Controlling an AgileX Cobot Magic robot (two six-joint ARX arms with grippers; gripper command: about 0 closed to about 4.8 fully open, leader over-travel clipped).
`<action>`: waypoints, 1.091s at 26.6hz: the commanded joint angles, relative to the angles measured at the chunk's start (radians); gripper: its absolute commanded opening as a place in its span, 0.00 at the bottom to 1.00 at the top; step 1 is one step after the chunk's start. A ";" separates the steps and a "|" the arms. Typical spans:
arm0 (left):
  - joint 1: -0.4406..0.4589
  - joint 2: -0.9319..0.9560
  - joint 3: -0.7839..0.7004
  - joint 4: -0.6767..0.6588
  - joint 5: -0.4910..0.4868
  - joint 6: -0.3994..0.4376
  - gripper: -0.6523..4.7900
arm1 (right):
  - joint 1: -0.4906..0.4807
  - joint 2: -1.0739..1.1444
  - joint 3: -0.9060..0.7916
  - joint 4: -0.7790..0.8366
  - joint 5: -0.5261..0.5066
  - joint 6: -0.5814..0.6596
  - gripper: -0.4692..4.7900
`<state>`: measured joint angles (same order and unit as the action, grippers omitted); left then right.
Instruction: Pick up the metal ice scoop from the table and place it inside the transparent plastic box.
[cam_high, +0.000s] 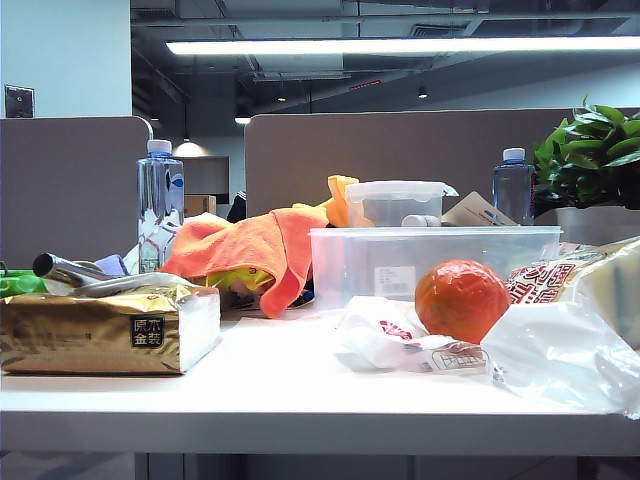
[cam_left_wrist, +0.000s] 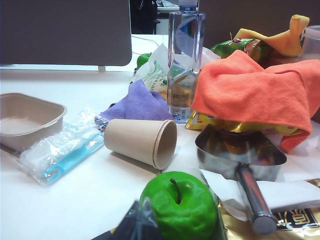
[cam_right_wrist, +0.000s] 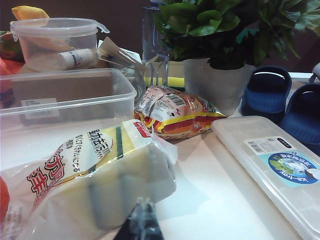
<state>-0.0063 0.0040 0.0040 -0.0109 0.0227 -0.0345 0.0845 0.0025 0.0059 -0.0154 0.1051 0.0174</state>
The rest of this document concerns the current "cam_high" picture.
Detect white pendant lamp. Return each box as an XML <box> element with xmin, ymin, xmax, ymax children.
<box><xmin>171</xmin><ymin>139</ymin><xmax>202</xmax><ymax>159</ymax></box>

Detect kraft cardboard box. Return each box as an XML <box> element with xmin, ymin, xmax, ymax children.
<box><xmin>441</xmin><ymin>191</ymin><xmax>519</xmax><ymax>228</ymax></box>

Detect large transparent plastic box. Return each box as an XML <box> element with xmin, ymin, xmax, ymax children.
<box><xmin>308</xmin><ymin>225</ymin><xmax>564</xmax><ymax>315</ymax></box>

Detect brown desk divider panel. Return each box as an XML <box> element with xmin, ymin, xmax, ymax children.
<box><xmin>243</xmin><ymin>106</ymin><xmax>640</xmax><ymax>222</ymax></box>
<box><xmin>0</xmin><ymin>115</ymin><xmax>157</xmax><ymax>272</ymax></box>

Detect short clear water bottle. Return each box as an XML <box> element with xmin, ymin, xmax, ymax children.
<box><xmin>492</xmin><ymin>147</ymin><xmax>537</xmax><ymax>227</ymax></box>

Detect clear plastic bag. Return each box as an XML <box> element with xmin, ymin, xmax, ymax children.
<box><xmin>480</xmin><ymin>299</ymin><xmax>640</xmax><ymax>421</ymax></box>

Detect packaged yellow sponges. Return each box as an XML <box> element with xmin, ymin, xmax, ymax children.
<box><xmin>504</xmin><ymin>236</ymin><xmax>640</xmax><ymax>352</ymax></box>

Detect yellow cloth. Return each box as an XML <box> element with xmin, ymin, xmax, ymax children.
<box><xmin>326</xmin><ymin>174</ymin><xmax>362</xmax><ymax>229</ymax></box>

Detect tall clear water bottle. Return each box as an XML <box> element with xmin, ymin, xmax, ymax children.
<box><xmin>136</xmin><ymin>139</ymin><xmax>186</xmax><ymax>275</ymax></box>

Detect distant cardboard carton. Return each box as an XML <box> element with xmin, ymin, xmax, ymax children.
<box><xmin>183</xmin><ymin>194</ymin><xmax>218</xmax><ymax>218</ymax></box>

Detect white plant pot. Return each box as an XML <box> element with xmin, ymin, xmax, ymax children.
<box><xmin>553</xmin><ymin>205</ymin><xmax>640</xmax><ymax>247</ymax></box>

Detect wall switch plate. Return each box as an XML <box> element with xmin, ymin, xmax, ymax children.
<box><xmin>4</xmin><ymin>84</ymin><xmax>36</xmax><ymax>119</ymax></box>

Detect purple cloth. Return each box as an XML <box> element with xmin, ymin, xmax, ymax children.
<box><xmin>93</xmin><ymin>253</ymin><xmax>133</xmax><ymax>278</ymax></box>

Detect gold tissue pack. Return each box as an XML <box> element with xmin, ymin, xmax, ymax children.
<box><xmin>0</xmin><ymin>284</ymin><xmax>222</xmax><ymax>377</ymax></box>

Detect orange tangerine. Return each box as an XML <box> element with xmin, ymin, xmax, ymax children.
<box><xmin>414</xmin><ymin>259</ymin><xmax>513</xmax><ymax>346</ymax></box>

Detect orange microfiber cloth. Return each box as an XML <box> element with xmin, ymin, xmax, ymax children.
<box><xmin>159</xmin><ymin>201</ymin><xmax>332</xmax><ymax>319</ymax></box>

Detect green leafy plant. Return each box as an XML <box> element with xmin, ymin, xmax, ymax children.
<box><xmin>531</xmin><ymin>96</ymin><xmax>640</xmax><ymax>212</ymax></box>

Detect small clear lidded container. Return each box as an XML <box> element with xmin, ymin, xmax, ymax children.
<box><xmin>344</xmin><ymin>180</ymin><xmax>459</xmax><ymax>229</ymax></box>

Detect green yellow snack bag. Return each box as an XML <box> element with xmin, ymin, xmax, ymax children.
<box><xmin>205</xmin><ymin>264</ymin><xmax>275</xmax><ymax>297</ymax></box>

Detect long ceiling light strip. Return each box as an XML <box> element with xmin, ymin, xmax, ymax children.
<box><xmin>164</xmin><ymin>35</ymin><xmax>640</xmax><ymax>57</ymax></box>

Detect plastic bag with red label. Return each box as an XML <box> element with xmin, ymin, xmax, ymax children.
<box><xmin>333</xmin><ymin>294</ymin><xmax>494</xmax><ymax>377</ymax></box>

